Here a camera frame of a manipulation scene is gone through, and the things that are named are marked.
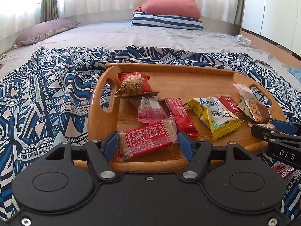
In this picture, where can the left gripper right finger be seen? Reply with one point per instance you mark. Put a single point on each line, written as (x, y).
(198, 155)

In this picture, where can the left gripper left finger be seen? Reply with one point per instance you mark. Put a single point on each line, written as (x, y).
(99, 153)

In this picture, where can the small red snack bar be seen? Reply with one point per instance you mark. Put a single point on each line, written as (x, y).
(181, 117)

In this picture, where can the long red snack bar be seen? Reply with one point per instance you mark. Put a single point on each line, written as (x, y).
(287, 172)

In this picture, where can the red label cracker pack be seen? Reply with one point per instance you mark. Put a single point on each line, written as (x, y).
(147, 139)

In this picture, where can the brown peanut snack pack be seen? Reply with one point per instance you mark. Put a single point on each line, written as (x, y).
(255, 111)

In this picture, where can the yellow Americ snack pack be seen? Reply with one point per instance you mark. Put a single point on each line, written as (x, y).
(218, 118)

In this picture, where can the red Biscoff biscuit pack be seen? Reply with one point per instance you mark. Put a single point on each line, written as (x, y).
(230, 104)

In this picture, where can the clear cracker packet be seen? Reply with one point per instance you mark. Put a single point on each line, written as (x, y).
(245, 92)

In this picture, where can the pink clear snack packet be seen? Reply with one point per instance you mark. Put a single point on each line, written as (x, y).
(150, 111)

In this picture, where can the red gold nut bag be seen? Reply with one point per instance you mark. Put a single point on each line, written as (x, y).
(134, 84)

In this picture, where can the wooden serving tray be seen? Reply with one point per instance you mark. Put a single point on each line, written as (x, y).
(179, 83)

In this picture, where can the blue cloth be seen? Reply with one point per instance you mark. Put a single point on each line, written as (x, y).
(296, 72)

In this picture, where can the blue patterned blanket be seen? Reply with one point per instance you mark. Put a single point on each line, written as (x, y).
(45, 101)

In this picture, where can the crumpled white tissue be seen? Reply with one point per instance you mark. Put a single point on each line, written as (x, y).
(242, 39)

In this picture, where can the grey bed sheet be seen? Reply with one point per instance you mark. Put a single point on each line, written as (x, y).
(119, 35)

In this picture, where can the white wardrobe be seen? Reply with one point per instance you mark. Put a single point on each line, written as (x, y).
(277, 20)

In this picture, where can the purple pillow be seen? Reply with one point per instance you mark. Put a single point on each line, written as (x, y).
(44, 30)

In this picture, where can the blue white striped pillow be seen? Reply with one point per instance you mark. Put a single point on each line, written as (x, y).
(169, 21)

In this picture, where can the red pillow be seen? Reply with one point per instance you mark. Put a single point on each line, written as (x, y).
(184, 8)

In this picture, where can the green drape curtain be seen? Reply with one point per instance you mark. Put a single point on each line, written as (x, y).
(48, 10)

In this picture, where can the wooden bed frame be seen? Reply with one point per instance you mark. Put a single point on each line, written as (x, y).
(286, 58)

